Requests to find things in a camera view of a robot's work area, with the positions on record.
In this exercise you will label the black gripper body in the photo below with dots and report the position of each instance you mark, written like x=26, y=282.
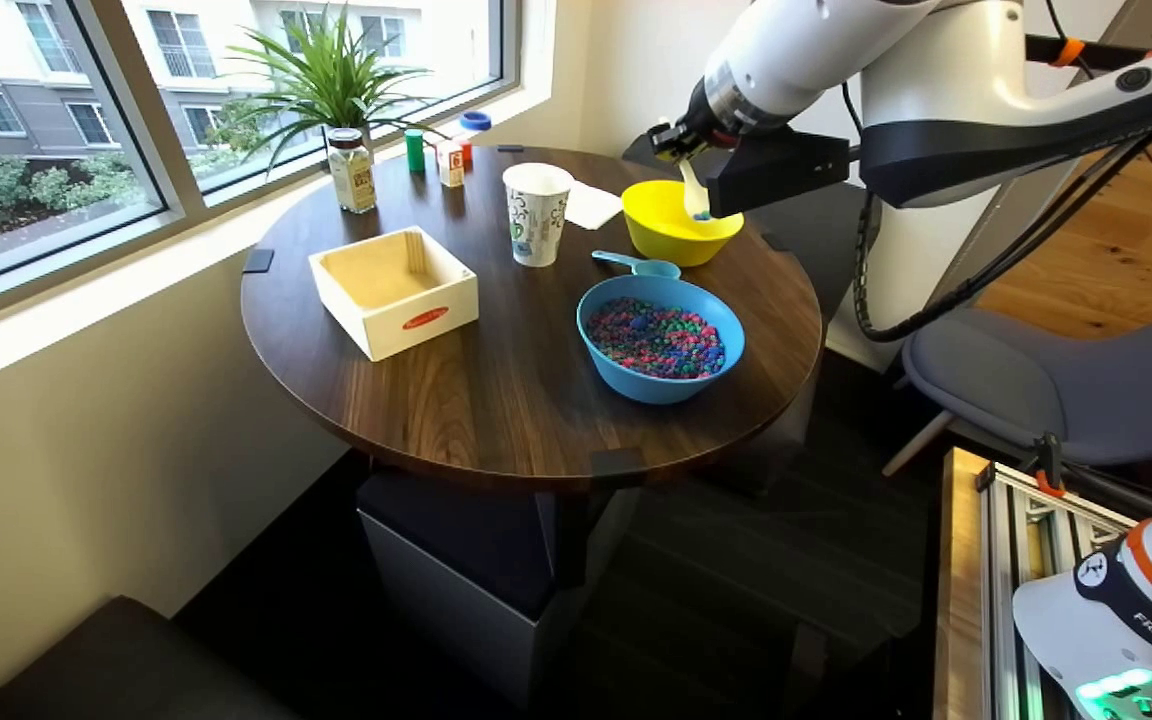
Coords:
x=776, y=165

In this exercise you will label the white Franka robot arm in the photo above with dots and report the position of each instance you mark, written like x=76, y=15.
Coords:
x=803, y=52

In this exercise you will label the yellow plastic bowl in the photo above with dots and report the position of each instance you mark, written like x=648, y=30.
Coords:
x=661, y=238

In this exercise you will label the teal measuring cup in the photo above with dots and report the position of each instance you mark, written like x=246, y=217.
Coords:
x=637, y=264

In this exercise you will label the printed paper cup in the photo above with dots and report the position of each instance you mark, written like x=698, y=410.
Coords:
x=538, y=222

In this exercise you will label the blue plastic bowl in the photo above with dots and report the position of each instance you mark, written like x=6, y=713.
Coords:
x=657, y=388

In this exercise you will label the white paper napkin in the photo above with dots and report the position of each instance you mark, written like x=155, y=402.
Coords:
x=592, y=207

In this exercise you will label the colourful beads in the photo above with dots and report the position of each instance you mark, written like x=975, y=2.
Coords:
x=657, y=342

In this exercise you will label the blue round lid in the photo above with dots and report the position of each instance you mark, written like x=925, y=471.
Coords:
x=479, y=123

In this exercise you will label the red block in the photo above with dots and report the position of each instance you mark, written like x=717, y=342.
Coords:
x=466, y=154

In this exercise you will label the grey office chair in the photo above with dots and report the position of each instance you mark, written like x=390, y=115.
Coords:
x=1081, y=386

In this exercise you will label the light wooden box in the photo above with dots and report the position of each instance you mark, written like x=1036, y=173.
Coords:
x=403, y=323

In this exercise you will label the green potted plant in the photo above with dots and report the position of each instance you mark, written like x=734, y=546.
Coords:
x=322, y=74

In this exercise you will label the small black pad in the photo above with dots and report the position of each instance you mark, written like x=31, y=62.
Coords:
x=258, y=261

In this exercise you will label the aluminium rail cart frame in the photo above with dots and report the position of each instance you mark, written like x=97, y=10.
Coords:
x=1002, y=575

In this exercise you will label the grey window frame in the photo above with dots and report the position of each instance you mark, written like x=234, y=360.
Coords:
x=147, y=123

